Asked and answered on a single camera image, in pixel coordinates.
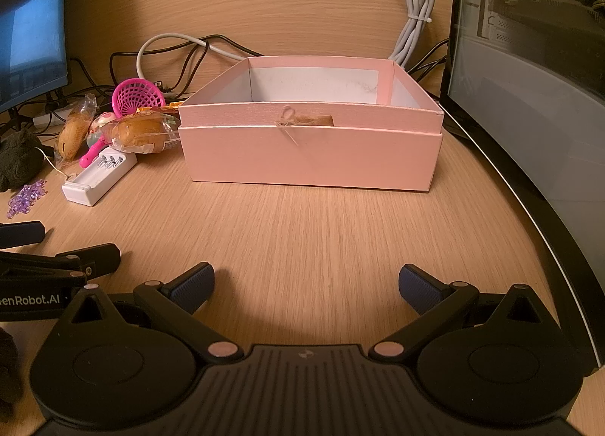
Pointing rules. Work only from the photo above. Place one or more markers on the glass sided computer case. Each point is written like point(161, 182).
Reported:
point(520, 110)

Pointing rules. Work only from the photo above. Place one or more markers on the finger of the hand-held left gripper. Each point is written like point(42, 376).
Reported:
point(101, 256)
point(28, 231)

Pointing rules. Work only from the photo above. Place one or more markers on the brown paper tag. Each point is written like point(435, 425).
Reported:
point(312, 120)

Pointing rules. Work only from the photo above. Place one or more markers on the dark computer monitor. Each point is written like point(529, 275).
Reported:
point(33, 24)

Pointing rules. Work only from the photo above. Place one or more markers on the pink toy basket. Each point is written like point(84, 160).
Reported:
point(137, 96)

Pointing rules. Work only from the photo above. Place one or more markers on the pink cardboard box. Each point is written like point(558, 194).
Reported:
point(307, 157)

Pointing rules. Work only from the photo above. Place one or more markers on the long bread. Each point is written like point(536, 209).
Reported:
point(73, 131)

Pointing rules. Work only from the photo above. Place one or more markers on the white power strip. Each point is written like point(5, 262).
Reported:
point(49, 118)

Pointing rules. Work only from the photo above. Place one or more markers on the round bread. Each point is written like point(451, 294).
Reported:
point(139, 131)

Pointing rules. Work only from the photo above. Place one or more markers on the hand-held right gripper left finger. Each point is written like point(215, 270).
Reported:
point(191, 292)

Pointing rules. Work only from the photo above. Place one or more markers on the dark plush cloth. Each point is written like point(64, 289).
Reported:
point(16, 159)

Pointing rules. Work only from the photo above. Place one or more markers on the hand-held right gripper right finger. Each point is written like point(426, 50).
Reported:
point(420, 292)

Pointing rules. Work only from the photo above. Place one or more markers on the white plastic case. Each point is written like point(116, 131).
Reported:
point(97, 176)

